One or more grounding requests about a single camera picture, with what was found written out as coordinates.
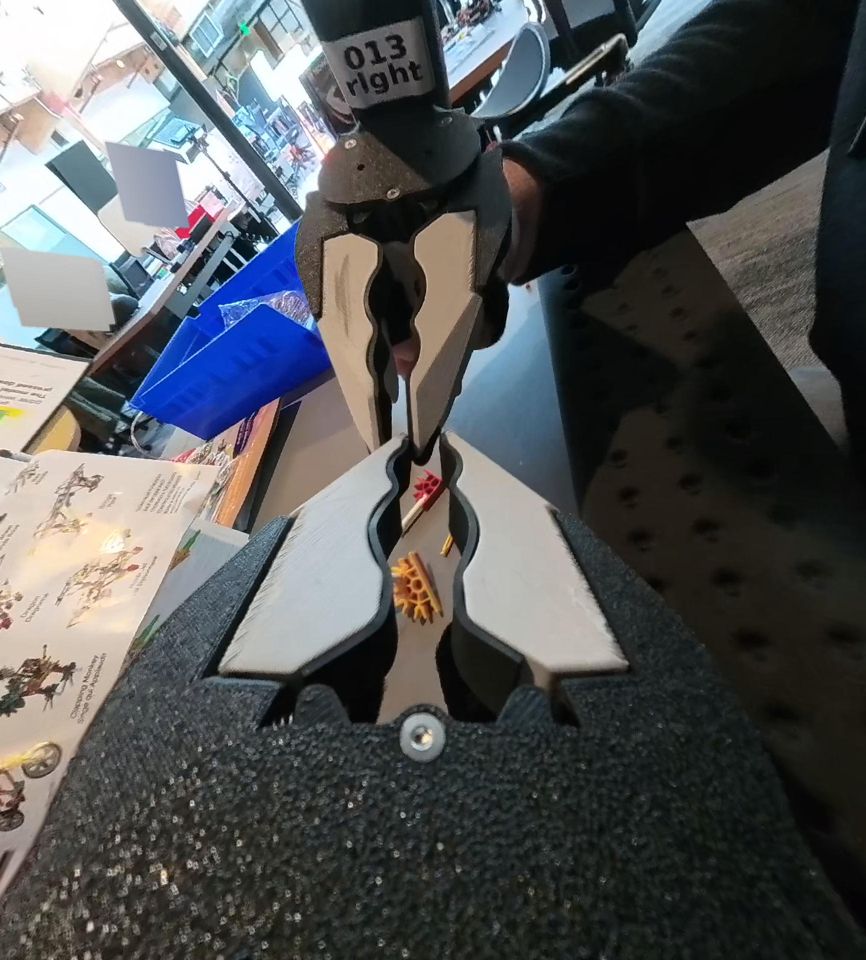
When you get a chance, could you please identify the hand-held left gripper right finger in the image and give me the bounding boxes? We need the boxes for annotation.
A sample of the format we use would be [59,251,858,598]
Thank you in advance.
[440,430,630,685]

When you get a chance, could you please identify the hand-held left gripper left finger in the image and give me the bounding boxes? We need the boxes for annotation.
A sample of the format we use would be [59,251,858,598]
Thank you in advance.
[217,432,413,682]

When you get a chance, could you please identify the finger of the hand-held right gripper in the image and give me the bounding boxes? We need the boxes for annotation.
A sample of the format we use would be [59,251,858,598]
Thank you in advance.
[409,212,485,459]
[320,234,395,453]

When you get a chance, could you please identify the red connector with white rod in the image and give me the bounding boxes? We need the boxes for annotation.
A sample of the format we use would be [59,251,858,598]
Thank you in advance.
[400,471,446,539]

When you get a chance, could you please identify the person's right forearm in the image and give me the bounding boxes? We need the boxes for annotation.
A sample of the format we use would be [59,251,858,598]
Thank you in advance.
[508,0,865,290]

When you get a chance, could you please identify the person's right hand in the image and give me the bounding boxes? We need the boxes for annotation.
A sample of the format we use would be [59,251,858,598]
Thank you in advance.
[500,159,548,286]

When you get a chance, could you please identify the clear plastic bag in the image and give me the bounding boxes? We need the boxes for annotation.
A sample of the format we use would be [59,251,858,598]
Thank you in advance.
[219,288,314,329]

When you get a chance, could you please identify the dark printed box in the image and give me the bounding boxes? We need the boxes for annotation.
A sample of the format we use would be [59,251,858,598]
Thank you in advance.
[299,52,362,136]

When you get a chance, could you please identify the blue plastic bin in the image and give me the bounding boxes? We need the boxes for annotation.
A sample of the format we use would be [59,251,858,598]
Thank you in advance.
[129,219,332,441]

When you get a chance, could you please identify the black office chair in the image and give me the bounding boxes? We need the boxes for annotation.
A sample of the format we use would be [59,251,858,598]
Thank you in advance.
[470,0,640,121]

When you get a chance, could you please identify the orange printed toy box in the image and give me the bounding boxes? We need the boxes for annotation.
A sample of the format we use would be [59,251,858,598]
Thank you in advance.
[174,397,284,530]

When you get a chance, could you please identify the wooden office desk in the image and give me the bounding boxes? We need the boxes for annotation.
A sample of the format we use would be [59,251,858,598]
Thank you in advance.
[91,213,248,376]

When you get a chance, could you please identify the black metal pole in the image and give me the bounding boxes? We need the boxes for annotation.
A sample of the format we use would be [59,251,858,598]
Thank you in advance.
[112,0,308,224]

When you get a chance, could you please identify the printed instruction sheet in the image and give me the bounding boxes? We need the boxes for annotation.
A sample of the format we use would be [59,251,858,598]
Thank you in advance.
[0,448,224,852]

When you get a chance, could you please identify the black monitor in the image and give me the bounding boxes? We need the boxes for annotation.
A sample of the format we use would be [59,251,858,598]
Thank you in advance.
[46,141,120,213]

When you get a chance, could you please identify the white printed leaflet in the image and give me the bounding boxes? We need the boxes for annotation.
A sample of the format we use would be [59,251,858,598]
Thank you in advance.
[0,336,94,465]

